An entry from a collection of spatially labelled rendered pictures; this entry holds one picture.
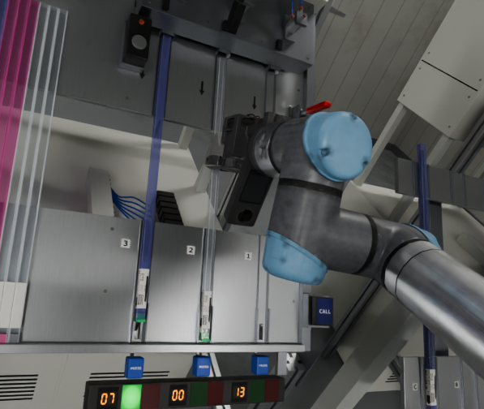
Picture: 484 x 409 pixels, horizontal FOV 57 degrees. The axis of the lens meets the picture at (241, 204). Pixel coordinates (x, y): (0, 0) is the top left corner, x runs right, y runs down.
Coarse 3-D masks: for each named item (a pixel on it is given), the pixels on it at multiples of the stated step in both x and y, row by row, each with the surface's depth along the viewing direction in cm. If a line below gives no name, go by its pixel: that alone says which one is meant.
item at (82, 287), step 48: (48, 240) 65; (96, 240) 68; (192, 240) 75; (240, 240) 80; (48, 288) 64; (96, 288) 67; (192, 288) 74; (240, 288) 78; (288, 288) 83; (48, 336) 63; (96, 336) 66; (144, 336) 69; (192, 336) 73; (240, 336) 77; (288, 336) 81
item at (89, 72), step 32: (64, 0) 72; (96, 0) 75; (128, 0) 77; (96, 32) 74; (64, 64) 70; (96, 64) 73; (192, 64) 81; (256, 64) 88; (64, 96) 70; (96, 96) 72; (128, 96) 74; (192, 96) 80; (256, 96) 87; (288, 96) 90
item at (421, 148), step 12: (420, 144) 89; (420, 156) 88; (420, 168) 88; (420, 180) 88; (420, 192) 87; (420, 204) 87; (420, 216) 86; (420, 228) 86; (432, 336) 81; (432, 348) 81; (432, 360) 80; (432, 408) 78
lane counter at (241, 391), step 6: (234, 384) 76; (240, 384) 76; (246, 384) 77; (234, 390) 75; (240, 390) 76; (246, 390) 76; (234, 396) 75; (240, 396) 76; (246, 396) 76; (234, 402) 75
